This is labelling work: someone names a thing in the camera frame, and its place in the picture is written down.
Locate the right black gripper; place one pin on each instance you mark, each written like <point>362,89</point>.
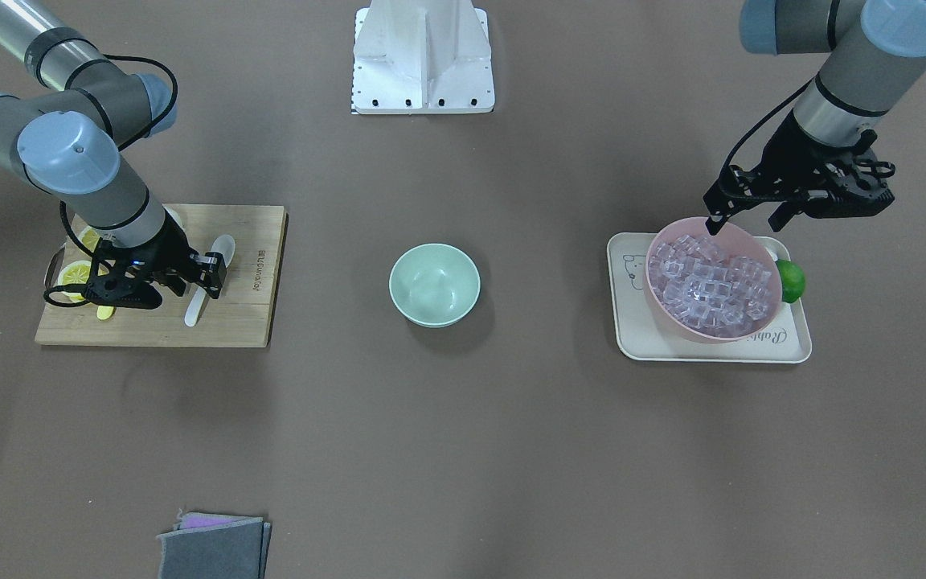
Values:
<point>164,251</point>

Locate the white steamed bun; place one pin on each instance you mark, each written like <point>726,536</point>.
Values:
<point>174,217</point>

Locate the mint green bowl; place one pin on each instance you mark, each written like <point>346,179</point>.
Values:
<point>434,284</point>

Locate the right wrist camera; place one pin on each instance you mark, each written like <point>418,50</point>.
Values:
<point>111,289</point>

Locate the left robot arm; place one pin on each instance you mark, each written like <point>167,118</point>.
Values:
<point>876,50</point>

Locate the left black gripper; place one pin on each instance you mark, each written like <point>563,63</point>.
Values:
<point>786,158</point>

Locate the yellow plastic knife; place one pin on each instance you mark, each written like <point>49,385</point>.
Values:
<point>105,312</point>

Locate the green lime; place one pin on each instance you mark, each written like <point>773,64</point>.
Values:
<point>793,281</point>

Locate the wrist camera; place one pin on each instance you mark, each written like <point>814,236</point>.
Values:
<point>848,186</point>
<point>111,289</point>

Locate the single lemon slice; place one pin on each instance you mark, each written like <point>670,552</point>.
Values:
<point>89,238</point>

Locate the pink bowl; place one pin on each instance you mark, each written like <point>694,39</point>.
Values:
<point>731,238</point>

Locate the clear ice cubes pile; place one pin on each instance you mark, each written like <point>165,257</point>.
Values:
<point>710,290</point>

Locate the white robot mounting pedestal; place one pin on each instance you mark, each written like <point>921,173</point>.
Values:
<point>422,58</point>

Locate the bamboo cutting board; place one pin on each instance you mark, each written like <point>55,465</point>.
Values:
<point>241,317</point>

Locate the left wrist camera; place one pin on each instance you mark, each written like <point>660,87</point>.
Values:
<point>848,186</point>

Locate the grey folded cloth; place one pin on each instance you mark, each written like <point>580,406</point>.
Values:
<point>238,550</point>

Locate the purple cloth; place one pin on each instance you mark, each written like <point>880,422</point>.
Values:
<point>191,520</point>

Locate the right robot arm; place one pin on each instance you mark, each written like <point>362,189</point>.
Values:
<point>69,143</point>

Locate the stacked lemon slices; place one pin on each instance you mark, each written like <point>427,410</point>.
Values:
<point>75,273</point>

